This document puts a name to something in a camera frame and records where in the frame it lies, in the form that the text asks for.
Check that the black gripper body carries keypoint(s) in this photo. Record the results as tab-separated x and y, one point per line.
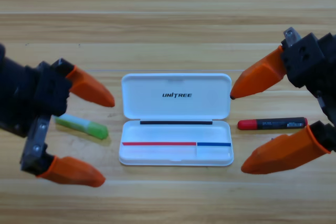
307	61
31	95

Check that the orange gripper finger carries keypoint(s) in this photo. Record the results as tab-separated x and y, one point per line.
73	172
92	90
283	154
260	77

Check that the red and black marker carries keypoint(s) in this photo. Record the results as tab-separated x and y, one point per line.
273	123

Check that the white Unitree pencil case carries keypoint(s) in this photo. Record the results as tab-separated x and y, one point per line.
176	134

